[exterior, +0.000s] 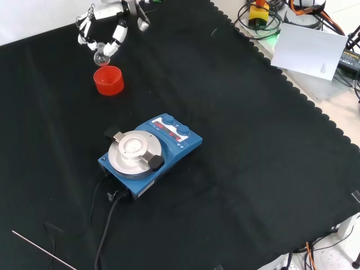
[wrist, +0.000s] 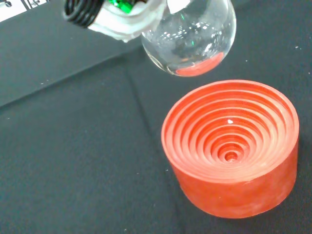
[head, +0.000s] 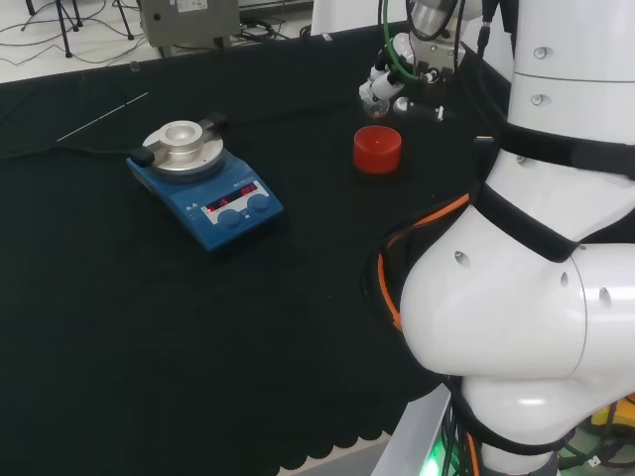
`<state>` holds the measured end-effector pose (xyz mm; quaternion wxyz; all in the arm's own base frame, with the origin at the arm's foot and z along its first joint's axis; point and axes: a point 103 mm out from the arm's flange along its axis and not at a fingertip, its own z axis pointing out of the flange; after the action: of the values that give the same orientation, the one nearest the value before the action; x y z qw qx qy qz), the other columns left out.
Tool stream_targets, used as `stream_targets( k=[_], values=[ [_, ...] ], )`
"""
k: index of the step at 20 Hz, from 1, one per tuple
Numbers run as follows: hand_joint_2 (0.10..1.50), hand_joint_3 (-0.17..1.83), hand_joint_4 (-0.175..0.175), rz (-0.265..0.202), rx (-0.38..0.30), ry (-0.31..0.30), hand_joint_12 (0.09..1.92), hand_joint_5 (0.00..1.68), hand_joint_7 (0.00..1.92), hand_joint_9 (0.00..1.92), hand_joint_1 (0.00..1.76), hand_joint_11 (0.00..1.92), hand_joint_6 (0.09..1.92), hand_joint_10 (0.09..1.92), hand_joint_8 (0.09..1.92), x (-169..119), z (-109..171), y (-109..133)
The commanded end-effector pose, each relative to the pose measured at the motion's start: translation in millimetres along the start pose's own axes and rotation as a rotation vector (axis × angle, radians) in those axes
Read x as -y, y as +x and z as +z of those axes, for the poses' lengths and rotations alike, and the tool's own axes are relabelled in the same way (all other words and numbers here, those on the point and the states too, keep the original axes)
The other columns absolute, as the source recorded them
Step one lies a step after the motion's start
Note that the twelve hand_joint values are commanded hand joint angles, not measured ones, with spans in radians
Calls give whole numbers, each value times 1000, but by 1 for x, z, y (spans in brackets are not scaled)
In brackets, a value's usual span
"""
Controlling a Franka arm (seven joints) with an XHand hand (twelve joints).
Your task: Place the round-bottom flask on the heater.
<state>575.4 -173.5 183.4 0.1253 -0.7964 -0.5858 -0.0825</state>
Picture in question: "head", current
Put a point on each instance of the red ribbed round holder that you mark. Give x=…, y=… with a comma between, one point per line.
x=377, y=149

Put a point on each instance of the black bench cloth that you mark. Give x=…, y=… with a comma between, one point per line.
x=149, y=322

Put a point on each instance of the heater with blue base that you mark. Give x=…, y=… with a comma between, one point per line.
x=218, y=198

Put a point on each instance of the pale board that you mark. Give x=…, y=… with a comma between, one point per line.
x=347, y=15

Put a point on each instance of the grey metal control box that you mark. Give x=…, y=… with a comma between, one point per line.
x=191, y=20

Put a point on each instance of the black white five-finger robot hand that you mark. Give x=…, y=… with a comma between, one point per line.
x=431, y=59

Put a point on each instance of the small clear clip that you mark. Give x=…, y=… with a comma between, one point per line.
x=134, y=67

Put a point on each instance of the yellow stop button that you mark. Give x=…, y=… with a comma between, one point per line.
x=612, y=421

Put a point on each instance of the black tripod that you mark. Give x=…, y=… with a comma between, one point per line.
x=64, y=22
x=124, y=17

